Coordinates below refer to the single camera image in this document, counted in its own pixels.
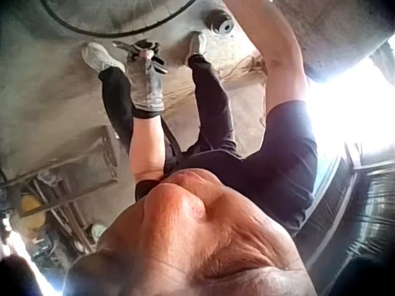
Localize tangle of thin wires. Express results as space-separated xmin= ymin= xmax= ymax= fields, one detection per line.
xmin=220 ymin=51 xmax=267 ymax=86

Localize person's legs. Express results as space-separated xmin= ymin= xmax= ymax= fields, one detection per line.
xmin=81 ymin=30 xmax=243 ymax=158

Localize black plastic wrapped stack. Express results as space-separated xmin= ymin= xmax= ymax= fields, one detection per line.
xmin=295 ymin=144 xmax=395 ymax=296

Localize black round metal hub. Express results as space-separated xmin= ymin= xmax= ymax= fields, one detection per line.
xmin=204 ymin=9 xmax=236 ymax=35

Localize cluttered metal frame rack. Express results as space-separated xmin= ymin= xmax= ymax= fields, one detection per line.
xmin=0 ymin=124 xmax=120 ymax=258

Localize person's left hand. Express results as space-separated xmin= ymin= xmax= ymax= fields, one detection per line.
xmin=125 ymin=39 xmax=169 ymax=120

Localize black bicycle wheel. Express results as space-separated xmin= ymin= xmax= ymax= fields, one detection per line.
xmin=41 ymin=0 xmax=199 ymax=39

